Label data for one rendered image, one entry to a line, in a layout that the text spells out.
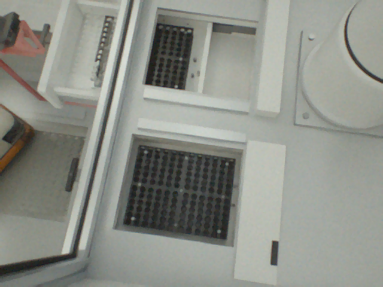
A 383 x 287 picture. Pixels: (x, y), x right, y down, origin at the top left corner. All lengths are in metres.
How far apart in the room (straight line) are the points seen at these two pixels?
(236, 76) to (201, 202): 0.35
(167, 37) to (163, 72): 0.12
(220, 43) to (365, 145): 0.44
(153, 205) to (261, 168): 0.24
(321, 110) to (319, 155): 0.09
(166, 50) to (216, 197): 0.38
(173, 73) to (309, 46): 0.32
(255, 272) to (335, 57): 0.42
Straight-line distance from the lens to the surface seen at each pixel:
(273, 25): 0.81
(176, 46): 0.86
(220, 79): 0.90
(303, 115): 0.75
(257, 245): 0.69
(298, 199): 0.73
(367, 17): 0.61
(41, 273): 0.51
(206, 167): 0.75
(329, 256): 0.74
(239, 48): 0.95
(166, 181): 0.74
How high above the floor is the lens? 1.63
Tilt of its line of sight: 75 degrees down
